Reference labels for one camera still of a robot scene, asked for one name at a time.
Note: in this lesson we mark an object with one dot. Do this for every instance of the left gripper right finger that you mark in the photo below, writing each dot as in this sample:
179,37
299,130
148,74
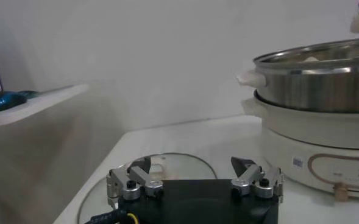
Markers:
249,175

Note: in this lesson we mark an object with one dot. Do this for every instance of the cream electric cooker base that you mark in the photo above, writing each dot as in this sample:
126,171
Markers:
289,143

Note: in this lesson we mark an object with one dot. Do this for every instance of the white side table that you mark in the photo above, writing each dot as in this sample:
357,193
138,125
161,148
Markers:
45,100

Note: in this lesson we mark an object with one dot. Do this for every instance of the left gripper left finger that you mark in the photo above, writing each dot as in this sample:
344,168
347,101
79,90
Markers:
148,184

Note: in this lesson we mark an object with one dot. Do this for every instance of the stainless steel steamer basket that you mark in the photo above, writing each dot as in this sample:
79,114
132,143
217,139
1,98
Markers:
313,88

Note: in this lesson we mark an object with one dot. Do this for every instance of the round glass pot lid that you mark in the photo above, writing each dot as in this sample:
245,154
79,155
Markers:
185,167

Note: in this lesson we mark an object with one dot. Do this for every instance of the blue computer mouse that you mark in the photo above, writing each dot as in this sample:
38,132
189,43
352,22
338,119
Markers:
2,102

